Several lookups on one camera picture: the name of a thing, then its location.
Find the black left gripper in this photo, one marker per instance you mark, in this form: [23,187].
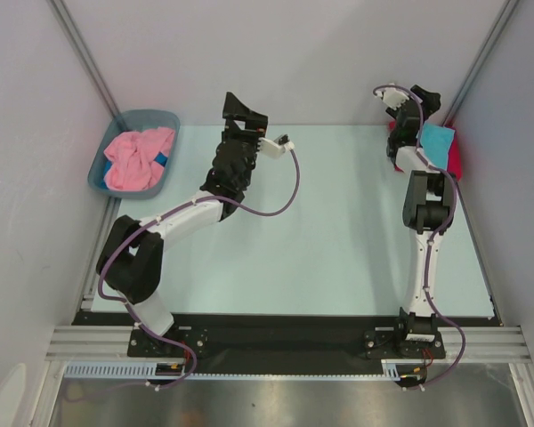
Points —
[255,125]

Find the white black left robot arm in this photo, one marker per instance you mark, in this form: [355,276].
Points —
[131,259]

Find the aluminium front rail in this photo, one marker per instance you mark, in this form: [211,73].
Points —
[115,343]

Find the pink t-shirt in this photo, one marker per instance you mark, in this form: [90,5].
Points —
[144,145]

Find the folded red t-shirt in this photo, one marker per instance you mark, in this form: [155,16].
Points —
[456,155]

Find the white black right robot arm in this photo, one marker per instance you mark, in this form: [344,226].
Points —
[428,211]

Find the aluminium corner post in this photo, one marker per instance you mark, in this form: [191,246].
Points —
[69,26]
[496,31]

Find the grey-blue plastic basket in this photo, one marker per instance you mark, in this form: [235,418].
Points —
[133,120]

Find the right aluminium corner post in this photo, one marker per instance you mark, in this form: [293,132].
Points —
[496,31]

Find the blue t-shirt in basket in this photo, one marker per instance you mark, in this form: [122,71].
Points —
[133,178]

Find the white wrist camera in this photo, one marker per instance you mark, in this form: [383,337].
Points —
[391,96]
[276,148]

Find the left aluminium corner post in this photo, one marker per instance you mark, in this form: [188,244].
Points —
[69,26]

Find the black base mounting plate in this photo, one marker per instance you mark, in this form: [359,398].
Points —
[372,337]

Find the white slotted cable duct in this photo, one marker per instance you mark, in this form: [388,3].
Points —
[154,371]

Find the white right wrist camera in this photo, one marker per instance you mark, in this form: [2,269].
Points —
[391,96]

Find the teal t-shirt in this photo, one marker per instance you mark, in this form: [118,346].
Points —
[436,142]

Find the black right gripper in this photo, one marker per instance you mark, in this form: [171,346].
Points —
[417,105]

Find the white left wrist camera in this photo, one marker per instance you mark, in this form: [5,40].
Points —
[276,148]

